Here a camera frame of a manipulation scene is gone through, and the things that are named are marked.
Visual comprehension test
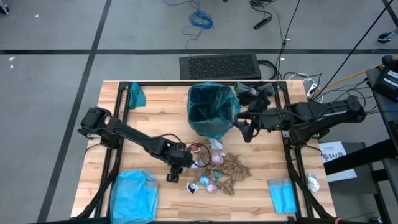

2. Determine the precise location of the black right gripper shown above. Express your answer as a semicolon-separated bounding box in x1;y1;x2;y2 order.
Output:
233;104;282;144

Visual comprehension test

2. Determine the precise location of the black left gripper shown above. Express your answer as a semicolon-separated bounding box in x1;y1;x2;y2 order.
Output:
161;142;195;184

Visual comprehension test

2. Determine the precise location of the black white paper scrap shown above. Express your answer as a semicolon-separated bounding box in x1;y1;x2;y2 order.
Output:
185;182;200;195

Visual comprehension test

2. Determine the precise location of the teal trash bag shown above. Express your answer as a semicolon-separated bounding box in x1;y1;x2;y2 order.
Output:
186;81;242;140

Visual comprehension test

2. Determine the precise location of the black trash bin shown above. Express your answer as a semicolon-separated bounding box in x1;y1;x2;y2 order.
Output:
188;84;239;139

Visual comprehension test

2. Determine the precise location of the light blue trash bag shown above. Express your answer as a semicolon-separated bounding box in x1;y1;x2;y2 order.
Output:
109;169;159;224

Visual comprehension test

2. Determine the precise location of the brown paper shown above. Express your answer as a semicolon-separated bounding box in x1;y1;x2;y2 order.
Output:
194;151;252;196

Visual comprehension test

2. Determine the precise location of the flat folded blue bag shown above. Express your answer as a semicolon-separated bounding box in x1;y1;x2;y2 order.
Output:
267;177;299;215

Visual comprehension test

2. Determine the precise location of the small folded teal bag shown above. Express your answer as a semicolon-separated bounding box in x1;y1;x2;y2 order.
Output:
127;82;147;110

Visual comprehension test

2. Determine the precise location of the dark cloth pile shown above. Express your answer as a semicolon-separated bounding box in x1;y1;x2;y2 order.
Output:
234;81;276;108

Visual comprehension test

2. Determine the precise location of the white power strip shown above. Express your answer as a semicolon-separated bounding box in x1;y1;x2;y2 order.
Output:
306;81;318;97

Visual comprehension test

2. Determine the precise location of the crumpled white plastic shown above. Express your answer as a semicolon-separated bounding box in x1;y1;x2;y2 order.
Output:
307;172;320;194

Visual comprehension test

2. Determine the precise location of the white label sheet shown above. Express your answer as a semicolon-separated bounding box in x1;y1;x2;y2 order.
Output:
318;141;348;164

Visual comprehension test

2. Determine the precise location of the black power strip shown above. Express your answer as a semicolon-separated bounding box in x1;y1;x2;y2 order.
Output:
253;16;273;30

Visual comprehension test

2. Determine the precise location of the black side desk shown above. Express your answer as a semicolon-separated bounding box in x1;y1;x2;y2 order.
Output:
323;67;398;224

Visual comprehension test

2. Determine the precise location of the black box device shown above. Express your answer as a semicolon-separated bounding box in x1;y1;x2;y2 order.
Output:
372;55;398;103

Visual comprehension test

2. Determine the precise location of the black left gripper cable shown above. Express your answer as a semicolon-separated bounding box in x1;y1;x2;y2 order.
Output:
185;142;213;169

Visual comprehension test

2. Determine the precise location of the black aluminium table frame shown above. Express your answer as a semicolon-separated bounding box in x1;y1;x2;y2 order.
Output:
74;80;336;224

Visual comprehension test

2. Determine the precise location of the black cable with clip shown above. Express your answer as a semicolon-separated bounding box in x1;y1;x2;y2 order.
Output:
276;0;302;78

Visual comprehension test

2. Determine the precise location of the blue coiled cable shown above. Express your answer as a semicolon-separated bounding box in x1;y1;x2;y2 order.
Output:
163;0;215;55

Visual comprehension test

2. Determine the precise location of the yellow floor cable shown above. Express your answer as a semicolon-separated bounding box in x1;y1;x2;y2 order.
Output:
310;55;398;98

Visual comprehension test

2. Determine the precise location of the long black cable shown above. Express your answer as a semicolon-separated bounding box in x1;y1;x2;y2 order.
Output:
310;0;394;100

